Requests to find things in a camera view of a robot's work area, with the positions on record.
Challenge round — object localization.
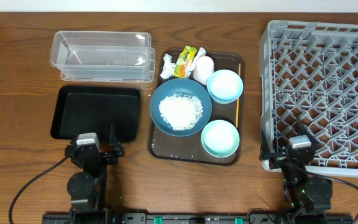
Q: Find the brown serving tray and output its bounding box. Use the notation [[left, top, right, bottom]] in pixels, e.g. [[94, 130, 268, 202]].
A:
[[147, 51, 245, 166]]

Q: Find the clear plastic bin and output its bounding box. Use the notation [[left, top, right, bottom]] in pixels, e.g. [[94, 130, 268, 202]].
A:
[[50, 31, 155, 83]]

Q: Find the left black cable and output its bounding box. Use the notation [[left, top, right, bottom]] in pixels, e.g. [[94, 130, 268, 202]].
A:
[[8, 155, 71, 224]]

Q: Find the mint green bowl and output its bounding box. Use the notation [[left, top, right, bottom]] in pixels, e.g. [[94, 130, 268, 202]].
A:
[[201, 119, 240, 158]]

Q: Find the yellow green snack wrapper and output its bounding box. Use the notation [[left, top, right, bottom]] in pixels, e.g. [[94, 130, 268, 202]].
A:
[[173, 45, 197, 78]]

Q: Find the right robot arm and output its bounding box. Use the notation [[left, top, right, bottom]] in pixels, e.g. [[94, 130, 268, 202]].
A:
[[260, 124, 333, 223]]

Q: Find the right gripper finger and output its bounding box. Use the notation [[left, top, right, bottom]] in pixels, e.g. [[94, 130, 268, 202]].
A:
[[297, 123, 319, 146], [259, 130, 273, 161]]

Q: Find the black cable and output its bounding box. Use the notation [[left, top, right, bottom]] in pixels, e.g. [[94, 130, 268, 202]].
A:
[[8, 155, 71, 224], [309, 172, 358, 224]]

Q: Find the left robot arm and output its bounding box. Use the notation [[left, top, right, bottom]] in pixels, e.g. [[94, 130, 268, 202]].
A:
[[65, 125, 124, 223]]

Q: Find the pile of white rice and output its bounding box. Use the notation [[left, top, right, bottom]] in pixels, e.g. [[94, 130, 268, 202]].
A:
[[158, 93, 203, 131]]

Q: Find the crumpled white paper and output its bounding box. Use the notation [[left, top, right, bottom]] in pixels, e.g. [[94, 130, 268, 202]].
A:
[[160, 54, 176, 80]]

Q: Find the light blue bowl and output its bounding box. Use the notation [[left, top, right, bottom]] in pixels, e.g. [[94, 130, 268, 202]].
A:
[[207, 70, 244, 105]]

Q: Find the wooden chopstick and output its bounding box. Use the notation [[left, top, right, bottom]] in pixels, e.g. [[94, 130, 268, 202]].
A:
[[236, 63, 241, 129]]

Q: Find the grey dishwasher rack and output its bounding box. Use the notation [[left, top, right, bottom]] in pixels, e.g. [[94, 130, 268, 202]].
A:
[[259, 20, 358, 177]]

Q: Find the white tissue piece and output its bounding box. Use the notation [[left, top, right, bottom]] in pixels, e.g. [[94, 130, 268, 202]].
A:
[[190, 47, 206, 72]]

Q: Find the right black cable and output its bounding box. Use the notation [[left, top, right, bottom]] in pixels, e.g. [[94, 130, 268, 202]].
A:
[[309, 172, 358, 224]]

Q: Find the white paper cup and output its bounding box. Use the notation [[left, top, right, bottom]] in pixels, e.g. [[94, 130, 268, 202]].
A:
[[193, 56, 214, 85]]

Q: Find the black rectangular tray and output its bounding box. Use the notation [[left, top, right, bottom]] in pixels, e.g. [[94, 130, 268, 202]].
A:
[[50, 85, 140, 142]]

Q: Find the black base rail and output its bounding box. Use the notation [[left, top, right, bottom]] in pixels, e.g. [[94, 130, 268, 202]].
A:
[[42, 213, 353, 224]]

